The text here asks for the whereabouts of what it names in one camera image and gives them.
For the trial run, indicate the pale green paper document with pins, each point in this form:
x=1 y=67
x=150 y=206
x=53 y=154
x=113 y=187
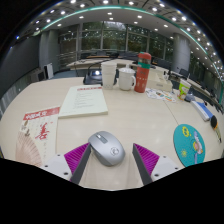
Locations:
x=84 y=100

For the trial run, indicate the round teal cartoon mouse pad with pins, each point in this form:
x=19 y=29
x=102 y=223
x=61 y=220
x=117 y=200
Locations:
x=186 y=146

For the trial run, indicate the green and white paper cup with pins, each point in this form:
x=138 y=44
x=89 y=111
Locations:
x=183 y=90

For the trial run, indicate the white cardboard box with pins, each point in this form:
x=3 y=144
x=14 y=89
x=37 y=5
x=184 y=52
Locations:
x=160 y=81

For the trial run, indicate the white paper cup stack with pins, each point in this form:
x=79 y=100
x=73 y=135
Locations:
x=108 y=76

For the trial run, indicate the white lidded mug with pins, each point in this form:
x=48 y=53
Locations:
x=126 y=80

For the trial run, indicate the dark office chairs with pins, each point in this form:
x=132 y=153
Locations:
x=183 y=72

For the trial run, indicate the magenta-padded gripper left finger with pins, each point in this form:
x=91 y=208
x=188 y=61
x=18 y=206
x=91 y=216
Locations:
x=75 y=159

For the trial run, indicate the long curved conference desk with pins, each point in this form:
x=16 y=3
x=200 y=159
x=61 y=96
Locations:
x=100 y=62

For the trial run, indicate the grey box appliance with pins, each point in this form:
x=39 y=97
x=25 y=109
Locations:
x=38 y=75

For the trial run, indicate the red and white calendar sheet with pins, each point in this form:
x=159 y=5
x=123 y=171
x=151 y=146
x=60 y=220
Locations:
x=37 y=133

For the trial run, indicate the silver grey computer mouse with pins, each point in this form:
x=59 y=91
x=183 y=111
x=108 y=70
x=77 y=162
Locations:
x=106 y=149

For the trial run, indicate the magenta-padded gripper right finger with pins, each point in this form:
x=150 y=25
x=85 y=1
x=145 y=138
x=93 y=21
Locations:
x=148 y=160

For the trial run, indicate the red thermos bottle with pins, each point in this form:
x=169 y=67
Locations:
x=142 y=75

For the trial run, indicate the white standing panel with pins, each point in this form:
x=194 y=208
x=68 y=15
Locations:
x=49 y=70

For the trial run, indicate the colourful sticker sheet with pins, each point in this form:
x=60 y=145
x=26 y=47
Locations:
x=160 y=95

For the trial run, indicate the ceiling lights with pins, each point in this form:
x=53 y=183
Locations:
x=105 y=2

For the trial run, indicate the blue and white book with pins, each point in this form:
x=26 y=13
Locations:
x=202 y=110

